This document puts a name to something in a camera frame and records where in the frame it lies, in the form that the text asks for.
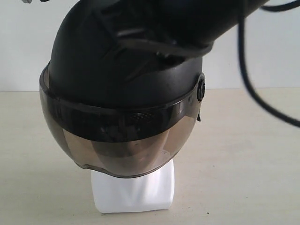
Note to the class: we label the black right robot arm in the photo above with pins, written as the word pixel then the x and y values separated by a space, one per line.
pixel 188 28

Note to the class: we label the white mannequin head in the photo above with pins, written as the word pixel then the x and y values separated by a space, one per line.
pixel 142 176

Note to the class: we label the black helmet with tinted visor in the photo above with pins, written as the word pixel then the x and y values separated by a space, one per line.
pixel 121 94

